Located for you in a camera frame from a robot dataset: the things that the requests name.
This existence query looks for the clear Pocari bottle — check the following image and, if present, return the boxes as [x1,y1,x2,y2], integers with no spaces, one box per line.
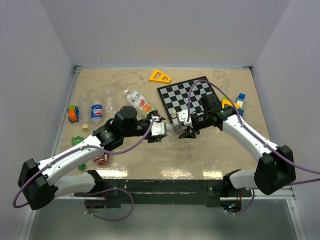
[165,123,185,137]

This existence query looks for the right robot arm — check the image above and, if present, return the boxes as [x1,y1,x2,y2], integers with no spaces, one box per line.
[176,94,296,197]

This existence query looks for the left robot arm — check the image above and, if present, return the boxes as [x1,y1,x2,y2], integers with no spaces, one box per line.
[12,106,171,210]

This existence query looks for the grapefruit tea bottle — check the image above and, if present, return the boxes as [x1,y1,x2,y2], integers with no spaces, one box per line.
[124,89,157,119]

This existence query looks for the red label tea bottle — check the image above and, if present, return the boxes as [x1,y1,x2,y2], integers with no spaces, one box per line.
[93,153,110,166]

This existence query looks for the Pepsi label bottle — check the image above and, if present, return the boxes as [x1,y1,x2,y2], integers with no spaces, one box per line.
[91,95,103,123]

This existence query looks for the clear bottle yellow cap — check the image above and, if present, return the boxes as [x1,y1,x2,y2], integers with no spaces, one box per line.
[78,94,91,131]

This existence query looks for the green plastic bottle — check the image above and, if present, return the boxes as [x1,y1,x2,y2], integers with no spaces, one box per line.
[71,135,88,171]

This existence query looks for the white chess piece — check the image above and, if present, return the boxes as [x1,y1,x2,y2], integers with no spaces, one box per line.
[171,109,177,119]

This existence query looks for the chessboard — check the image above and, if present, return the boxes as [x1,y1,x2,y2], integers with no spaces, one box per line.
[157,76,224,130]

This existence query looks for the yellow triangle toy right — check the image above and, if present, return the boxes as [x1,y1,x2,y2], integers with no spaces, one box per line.
[221,99,240,109]

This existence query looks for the yellow triangle toy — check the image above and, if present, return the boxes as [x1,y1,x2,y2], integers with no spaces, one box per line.
[221,99,240,109]
[149,69,172,84]

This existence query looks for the yellow triangle toy far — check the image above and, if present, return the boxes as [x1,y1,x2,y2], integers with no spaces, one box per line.
[149,69,172,84]

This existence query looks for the blue toy blocks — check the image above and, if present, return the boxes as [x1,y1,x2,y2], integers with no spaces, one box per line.
[236,93,246,117]

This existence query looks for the colourful toy car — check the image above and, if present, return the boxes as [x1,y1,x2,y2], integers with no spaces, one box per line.
[67,104,79,123]

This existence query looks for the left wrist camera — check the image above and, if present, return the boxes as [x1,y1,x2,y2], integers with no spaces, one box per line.
[151,119,167,136]

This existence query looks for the purple cable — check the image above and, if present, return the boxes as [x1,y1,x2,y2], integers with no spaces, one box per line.
[84,185,137,222]
[186,79,320,186]
[12,118,157,209]

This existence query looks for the black table front rail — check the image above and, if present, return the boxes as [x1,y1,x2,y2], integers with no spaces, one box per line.
[85,179,252,208]

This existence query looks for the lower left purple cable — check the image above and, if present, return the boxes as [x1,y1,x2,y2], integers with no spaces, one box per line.
[84,185,137,222]

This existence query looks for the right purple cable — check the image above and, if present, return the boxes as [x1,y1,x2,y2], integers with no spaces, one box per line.
[186,79,320,186]

